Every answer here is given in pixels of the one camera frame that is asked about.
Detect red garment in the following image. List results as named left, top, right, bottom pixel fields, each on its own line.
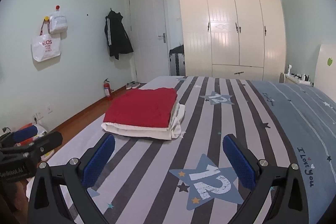
left=103, top=88, right=177, bottom=127

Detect striped grey blue bedsheet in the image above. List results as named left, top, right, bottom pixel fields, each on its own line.
left=47, top=74, right=336, bottom=224

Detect red fire extinguisher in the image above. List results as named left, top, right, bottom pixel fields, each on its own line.
left=103, top=79, right=113, bottom=100

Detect white EOS tote bag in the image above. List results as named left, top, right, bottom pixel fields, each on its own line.
left=31, top=17, right=61, bottom=63

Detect white bedside table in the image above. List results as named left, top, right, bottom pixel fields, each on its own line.
left=279, top=73, right=314, bottom=86

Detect white headboard green apples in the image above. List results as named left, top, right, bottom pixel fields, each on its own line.
left=314, top=44, right=336, bottom=102

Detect grey shoes on floor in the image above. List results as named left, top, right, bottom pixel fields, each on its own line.
left=125, top=81, right=141, bottom=90

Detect folded white cream garment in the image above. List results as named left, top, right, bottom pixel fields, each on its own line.
left=101, top=102, right=186, bottom=140

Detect small white desk fan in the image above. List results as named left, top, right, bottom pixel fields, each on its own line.
left=285, top=64, right=292, bottom=76

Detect white plastic bag on hook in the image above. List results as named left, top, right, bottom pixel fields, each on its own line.
left=50, top=5, right=68, bottom=34

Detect black white folded rack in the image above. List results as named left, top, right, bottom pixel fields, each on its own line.
left=169, top=45, right=186, bottom=76

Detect cream four-door wardrobe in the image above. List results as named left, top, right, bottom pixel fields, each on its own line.
left=179, top=0, right=286, bottom=82

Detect white room door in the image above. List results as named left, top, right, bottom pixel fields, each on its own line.
left=129, top=0, right=169, bottom=83

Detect black jacket on wall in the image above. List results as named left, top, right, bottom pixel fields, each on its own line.
left=104, top=9, right=133, bottom=60

